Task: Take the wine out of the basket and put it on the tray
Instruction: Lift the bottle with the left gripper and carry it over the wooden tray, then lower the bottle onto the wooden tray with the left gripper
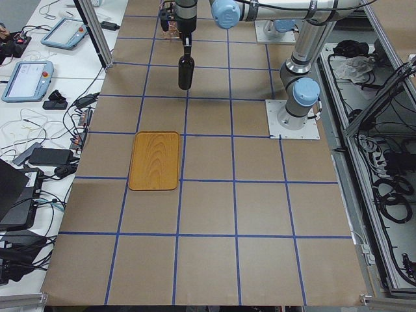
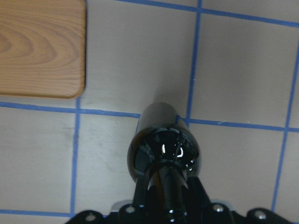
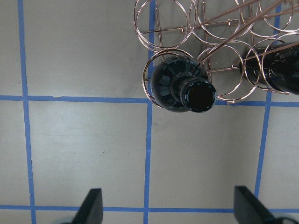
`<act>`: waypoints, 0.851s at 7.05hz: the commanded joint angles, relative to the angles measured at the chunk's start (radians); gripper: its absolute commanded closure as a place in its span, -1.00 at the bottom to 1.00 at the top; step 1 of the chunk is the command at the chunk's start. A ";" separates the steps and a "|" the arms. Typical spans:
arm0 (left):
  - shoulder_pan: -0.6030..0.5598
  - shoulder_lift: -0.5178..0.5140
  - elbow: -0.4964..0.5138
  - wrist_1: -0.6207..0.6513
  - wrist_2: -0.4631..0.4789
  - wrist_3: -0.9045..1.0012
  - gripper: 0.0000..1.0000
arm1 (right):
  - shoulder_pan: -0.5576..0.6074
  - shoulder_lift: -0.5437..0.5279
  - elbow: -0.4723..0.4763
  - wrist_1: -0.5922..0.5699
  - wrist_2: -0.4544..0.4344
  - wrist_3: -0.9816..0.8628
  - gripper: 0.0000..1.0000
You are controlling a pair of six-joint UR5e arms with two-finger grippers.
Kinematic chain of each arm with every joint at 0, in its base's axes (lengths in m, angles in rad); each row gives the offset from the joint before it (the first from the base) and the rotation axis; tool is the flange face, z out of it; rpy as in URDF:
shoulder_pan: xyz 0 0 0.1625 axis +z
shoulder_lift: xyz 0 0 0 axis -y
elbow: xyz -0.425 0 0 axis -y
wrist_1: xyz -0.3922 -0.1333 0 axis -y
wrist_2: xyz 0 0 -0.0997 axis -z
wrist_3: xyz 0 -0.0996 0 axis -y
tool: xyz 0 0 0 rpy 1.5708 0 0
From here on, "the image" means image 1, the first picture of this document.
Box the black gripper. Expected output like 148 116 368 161
176 15 197 46

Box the white crumpled cloth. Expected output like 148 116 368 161
334 56 375 84

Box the copper wire wine basket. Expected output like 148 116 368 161
159 8 181 40

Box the black power brick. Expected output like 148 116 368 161
29 148 73 166

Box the aluminium frame post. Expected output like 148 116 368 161
73 0 114 70

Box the dark wine bottle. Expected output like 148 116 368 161
178 45 195 90

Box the wooden tray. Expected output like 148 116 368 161
128 131 180 191

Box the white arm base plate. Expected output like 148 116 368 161
254 19 296 46
265 99 320 140

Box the black power adapter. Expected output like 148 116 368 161
100 21 120 31

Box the black laptop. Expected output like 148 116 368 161
1 160 44 231

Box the blue teach pendant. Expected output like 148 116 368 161
1 60 54 103
40 18 88 50

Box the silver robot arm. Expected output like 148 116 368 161
267 19 296 36
159 1 365 90

